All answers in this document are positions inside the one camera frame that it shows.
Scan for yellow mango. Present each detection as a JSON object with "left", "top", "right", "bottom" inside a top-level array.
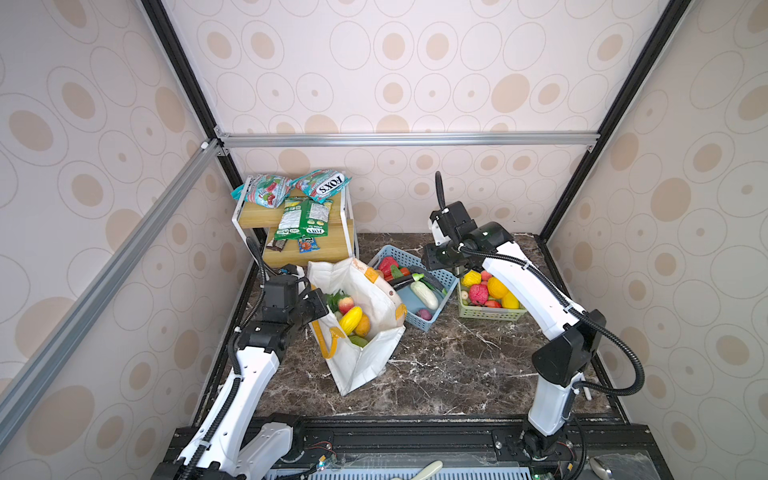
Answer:
[
  {"left": 339, "top": 306, "right": 363, "bottom": 335},
  {"left": 501, "top": 292, "right": 520, "bottom": 310}
]

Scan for horizontal aluminium frame bar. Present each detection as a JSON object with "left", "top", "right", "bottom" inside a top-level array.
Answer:
[{"left": 221, "top": 131, "right": 600, "bottom": 149}]

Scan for blue plastic vegetable basket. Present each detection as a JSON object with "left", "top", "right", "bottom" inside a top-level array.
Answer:
[{"left": 368, "top": 245, "right": 458, "bottom": 332}]

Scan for small purple onion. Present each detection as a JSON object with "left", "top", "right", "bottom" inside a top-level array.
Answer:
[{"left": 417, "top": 308, "right": 433, "bottom": 321}]

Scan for white wire wooden shelf rack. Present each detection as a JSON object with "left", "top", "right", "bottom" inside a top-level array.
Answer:
[{"left": 231, "top": 174, "right": 359, "bottom": 272}]

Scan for green snack packet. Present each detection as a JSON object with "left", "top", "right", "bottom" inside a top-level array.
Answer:
[{"left": 274, "top": 197, "right": 333, "bottom": 241}]

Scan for yellow bell pepper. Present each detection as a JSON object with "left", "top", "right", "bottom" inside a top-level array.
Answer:
[{"left": 461, "top": 270, "right": 483, "bottom": 289}]

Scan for red yellow peach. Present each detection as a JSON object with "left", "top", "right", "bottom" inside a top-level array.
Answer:
[{"left": 337, "top": 296, "right": 356, "bottom": 315}]

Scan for white grocery bag yellow handles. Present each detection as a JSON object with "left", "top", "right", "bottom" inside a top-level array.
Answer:
[{"left": 307, "top": 257, "right": 407, "bottom": 396}]

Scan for left slanted aluminium frame bar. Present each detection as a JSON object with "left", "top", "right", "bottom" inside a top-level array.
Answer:
[{"left": 1, "top": 138, "right": 222, "bottom": 448}]

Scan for green plastic fruit basket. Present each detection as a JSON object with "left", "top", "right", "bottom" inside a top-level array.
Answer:
[{"left": 458, "top": 270, "right": 527, "bottom": 321}]

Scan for red bell pepper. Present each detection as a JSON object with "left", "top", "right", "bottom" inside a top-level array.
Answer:
[{"left": 377, "top": 256, "right": 399, "bottom": 277}]

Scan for teal Fox's candy bag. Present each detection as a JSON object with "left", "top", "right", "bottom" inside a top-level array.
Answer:
[{"left": 292, "top": 169, "right": 350, "bottom": 204}]

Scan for small blue red candy packet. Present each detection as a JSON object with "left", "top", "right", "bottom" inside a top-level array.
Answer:
[{"left": 298, "top": 237, "right": 320, "bottom": 254}]

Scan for red green candy bag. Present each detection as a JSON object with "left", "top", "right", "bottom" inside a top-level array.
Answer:
[{"left": 231, "top": 174, "right": 294, "bottom": 209}]

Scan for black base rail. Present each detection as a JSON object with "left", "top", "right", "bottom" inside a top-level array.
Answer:
[{"left": 188, "top": 414, "right": 672, "bottom": 479}]

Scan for orange fruit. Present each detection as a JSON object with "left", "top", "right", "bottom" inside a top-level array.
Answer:
[{"left": 354, "top": 314, "right": 371, "bottom": 338}]

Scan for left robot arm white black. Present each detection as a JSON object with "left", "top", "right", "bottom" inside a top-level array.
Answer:
[{"left": 152, "top": 273, "right": 330, "bottom": 479}]

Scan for green leafy lettuce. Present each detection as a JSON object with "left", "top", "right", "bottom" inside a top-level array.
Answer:
[{"left": 325, "top": 291, "right": 346, "bottom": 312}]

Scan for dark purple eggplant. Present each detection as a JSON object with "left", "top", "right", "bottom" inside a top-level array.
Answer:
[{"left": 390, "top": 274, "right": 423, "bottom": 290}]

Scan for pink dragon fruit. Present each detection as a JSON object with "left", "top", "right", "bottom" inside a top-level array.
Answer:
[{"left": 468, "top": 283, "right": 489, "bottom": 306}]

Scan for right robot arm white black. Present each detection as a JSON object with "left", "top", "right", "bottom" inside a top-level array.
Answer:
[{"left": 424, "top": 195, "right": 645, "bottom": 460}]

